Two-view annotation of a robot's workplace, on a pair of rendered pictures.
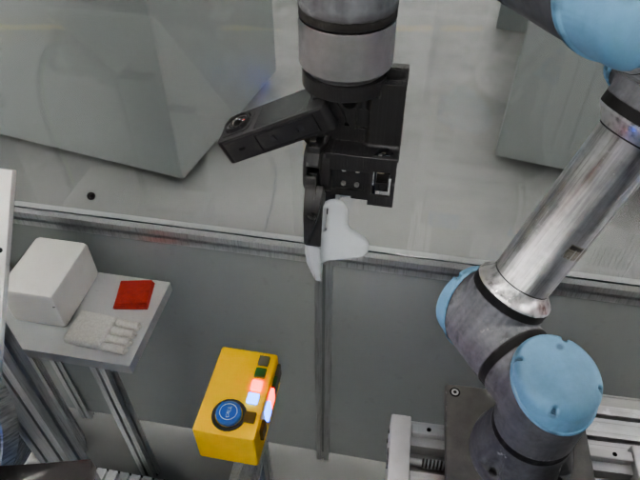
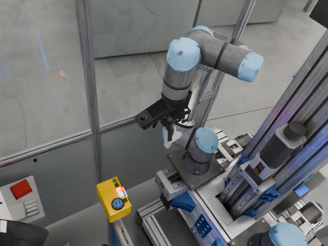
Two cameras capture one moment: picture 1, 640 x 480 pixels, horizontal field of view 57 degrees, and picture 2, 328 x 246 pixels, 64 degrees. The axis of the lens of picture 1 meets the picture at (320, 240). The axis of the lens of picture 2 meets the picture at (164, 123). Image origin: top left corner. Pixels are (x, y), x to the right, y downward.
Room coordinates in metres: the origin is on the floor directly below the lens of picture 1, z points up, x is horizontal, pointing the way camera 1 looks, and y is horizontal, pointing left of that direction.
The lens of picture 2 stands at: (0.10, 0.40, 2.18)
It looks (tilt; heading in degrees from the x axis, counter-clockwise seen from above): 50 degrees down; 310
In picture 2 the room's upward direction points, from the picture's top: 13 degrees clockwise
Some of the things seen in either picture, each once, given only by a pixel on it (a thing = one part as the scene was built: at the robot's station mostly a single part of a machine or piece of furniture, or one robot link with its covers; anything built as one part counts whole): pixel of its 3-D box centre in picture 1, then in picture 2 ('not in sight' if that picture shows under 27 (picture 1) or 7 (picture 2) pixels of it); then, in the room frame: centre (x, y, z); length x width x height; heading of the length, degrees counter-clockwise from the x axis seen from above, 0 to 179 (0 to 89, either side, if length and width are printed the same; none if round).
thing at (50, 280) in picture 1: (45, 280); not in sight; (0.89, 0.63, 0.91); 0.17 x 0.16 x 0.11; 170
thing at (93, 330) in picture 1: (103, 331); (21, 211); (0.78, 0.47, 0.87); 0.15 x 0.09 x 0.02; 77
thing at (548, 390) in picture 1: (544, 392); (203, 143); (0.42, -0.31, 1.20); 0.13 x 0.12 x 0.14; 24
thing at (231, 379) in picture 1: (240, 406); (113, 199); (0.51, 0.13, 1.02); 0.16 x 0.10 x 0.11; 170
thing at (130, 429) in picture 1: (122, 410); not in sight; (0.85, 0.56, 0.41); 0.04 x 0.04 x 0.83; 80
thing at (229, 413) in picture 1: (229, 413); (117, 203); (0.47, 0.14, 1.08); 0.04 x 0.04 x 0.02
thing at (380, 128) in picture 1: (351, 130); (173, 106); (0.43, -0.03, 1.62); 0.09 x 0.08 x 0.12; 80
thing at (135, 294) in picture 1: (133, 293); (21, 188); (0.89, 0.43, 0.87); 0.08 x 0.08 x 0.02; 0
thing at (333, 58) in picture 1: (347, 40); (174, 86); (0.44, -0.02, 1.70); 0.08 x 0.08 x 0.05
